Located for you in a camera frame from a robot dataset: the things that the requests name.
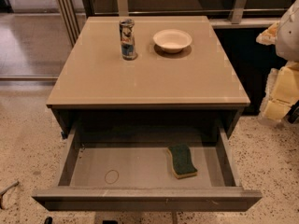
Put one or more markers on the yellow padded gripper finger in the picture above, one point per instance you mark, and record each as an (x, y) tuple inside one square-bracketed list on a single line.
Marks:
[(281, 92), (268, 36)]

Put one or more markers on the green and yellow sponge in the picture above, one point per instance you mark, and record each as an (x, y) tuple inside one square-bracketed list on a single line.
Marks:
[(181, 161)]

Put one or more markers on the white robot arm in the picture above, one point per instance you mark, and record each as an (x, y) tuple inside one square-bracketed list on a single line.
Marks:
[(287, 40)]

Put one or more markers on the grey cabinet with counter top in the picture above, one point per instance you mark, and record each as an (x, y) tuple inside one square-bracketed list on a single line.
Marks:
[(96, 76)]

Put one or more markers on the open grey top drawer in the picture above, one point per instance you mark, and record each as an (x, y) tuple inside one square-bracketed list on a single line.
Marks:
[(129, 169)]

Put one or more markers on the white paper bowl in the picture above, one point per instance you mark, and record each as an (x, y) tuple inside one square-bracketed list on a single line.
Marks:
[(172, 40)]

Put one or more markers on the blue and silver drink can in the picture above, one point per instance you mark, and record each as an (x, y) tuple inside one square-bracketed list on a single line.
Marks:
[(127, 39)]

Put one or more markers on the grey metal tool on floor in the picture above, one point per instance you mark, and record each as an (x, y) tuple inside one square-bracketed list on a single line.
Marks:
[(4, 191)]

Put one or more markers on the metal railing frame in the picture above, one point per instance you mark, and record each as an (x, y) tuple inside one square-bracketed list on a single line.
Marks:
[(223, 13)]

